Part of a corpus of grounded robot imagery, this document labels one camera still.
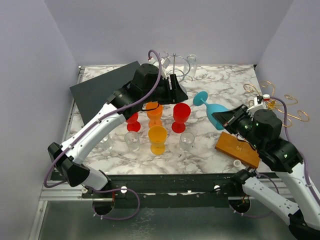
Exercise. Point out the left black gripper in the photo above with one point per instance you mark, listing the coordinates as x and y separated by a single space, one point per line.
174 95

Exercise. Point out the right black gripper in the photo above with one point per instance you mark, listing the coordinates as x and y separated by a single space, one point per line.
228 118

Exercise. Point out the red wine glass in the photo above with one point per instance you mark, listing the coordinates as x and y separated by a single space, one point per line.
181 113
132 123

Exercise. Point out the blue wine glass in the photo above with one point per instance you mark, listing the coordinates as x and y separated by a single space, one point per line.
211 108

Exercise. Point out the orange wine glass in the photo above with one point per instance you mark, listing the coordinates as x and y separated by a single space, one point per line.
154 112

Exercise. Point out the clear ribbed wine glass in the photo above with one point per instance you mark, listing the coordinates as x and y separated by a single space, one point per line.
186 141

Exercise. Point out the yellow wine glass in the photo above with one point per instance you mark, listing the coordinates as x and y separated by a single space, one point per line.
157 136

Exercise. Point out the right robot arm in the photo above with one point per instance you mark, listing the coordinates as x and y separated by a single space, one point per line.
262 130

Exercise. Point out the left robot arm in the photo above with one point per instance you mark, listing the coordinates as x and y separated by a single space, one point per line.
147 85

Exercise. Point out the clear glass on silver rack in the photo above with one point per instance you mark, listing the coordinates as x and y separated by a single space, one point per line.
191 65

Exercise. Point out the clear glass tumbler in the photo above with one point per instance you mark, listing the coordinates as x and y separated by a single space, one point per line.
106 143

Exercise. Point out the silver wire glass rack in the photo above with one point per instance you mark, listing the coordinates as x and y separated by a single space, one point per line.
173 69

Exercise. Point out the black mounting rail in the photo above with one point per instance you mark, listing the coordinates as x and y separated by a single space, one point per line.
170 191

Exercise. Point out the black network switch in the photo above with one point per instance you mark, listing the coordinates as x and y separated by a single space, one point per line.
92 94

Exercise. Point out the aluminium frame rail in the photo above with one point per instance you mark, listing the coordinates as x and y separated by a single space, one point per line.
64 192

